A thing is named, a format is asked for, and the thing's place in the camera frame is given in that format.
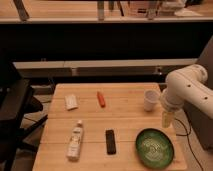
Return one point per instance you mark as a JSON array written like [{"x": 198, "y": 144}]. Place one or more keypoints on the white tapered gripper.
[{"x": 167, "y": 118}]

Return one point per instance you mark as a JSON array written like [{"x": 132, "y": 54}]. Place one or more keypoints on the grey back table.
[{"x": 100, "y": 67}]

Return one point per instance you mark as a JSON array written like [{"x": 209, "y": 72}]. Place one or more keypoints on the white plastic bottle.
[{"x": 74, "y": 146}]

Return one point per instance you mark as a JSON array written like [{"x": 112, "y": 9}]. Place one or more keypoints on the orange carrot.
[{"x": 101, "y": 99}]

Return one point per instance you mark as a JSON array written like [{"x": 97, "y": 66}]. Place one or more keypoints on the black chair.
[{"x": 16, "y": 99}]

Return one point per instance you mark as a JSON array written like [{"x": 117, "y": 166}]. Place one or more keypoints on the white paper cup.
[{"x": 151, "y": 98}]

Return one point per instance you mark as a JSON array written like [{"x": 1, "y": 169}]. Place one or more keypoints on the white folded cloth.
[{"x": 71, "y": 102}]

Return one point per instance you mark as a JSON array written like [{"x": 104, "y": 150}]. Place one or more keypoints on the black remote control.
[{"x": 110, "y": 142}]

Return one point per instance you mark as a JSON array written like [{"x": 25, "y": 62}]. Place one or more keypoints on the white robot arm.
[{"x": 186, "y": 84}]

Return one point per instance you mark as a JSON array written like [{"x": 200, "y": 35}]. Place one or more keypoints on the green patterned plate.
[{"x": 154, "y": 149}]

